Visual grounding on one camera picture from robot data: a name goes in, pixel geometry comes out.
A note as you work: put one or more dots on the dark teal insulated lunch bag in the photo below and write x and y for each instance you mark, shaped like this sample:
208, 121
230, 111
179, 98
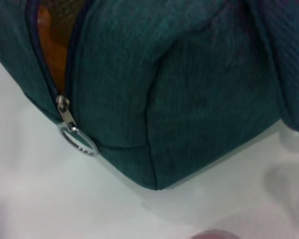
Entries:
189, 87

